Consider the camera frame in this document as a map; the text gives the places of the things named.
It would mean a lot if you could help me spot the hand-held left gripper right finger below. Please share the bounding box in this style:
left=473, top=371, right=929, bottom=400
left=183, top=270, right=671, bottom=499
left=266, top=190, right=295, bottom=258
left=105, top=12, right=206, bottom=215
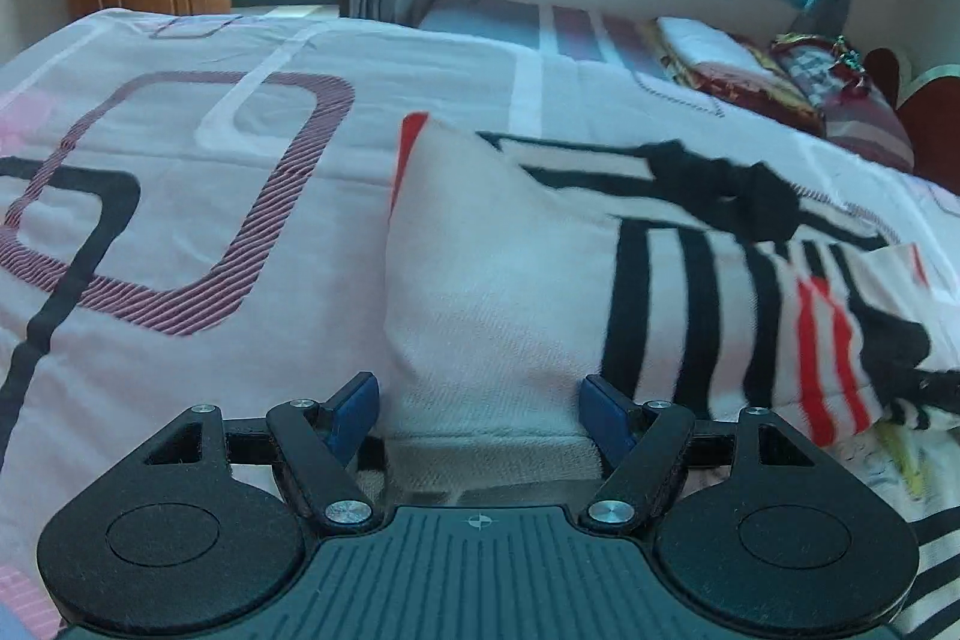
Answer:
left=578, top=375, right=827, bottom=528

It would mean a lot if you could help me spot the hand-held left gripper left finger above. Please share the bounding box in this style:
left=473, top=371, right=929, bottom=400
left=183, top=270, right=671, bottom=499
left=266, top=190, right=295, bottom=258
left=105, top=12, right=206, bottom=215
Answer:
left=142, top=372, right=383, bottom=534

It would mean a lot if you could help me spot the red white petal headboard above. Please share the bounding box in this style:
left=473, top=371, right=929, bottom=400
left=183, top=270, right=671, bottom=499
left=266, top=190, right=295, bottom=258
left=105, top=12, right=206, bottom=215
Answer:
left=862, top=47, right=960, bottom=200

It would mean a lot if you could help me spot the red patterned folded blanket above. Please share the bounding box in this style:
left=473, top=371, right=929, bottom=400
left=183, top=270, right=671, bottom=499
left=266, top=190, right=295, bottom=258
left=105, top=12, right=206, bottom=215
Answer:
left=645, top=21, right=827, bottom=143

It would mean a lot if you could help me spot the striped knit sweater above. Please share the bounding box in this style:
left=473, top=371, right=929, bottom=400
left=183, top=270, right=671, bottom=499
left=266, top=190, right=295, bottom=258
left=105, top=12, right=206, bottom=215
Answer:
left=382, top=111, right=960, bottom=640

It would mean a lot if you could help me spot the pink patterned quilt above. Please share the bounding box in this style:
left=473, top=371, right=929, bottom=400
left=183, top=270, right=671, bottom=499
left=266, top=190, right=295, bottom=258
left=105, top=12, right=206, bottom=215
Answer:
left=0, top=6, right=960, bottom=640

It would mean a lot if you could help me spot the grey maroon striped bed sheet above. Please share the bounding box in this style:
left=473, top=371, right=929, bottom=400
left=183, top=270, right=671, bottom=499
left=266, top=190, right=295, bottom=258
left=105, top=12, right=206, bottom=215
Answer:
left=409, top=0, right=676, bottom=80

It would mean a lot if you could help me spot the plaid striped pillow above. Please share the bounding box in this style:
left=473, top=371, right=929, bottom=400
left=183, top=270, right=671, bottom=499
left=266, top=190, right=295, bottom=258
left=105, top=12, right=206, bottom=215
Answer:
left=772, top=32, right=917, bottom=173

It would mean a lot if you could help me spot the white folded cloth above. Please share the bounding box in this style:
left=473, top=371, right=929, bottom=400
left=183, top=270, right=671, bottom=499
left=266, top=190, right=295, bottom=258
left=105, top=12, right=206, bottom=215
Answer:
left=656, top=16, right=775, bottom=80

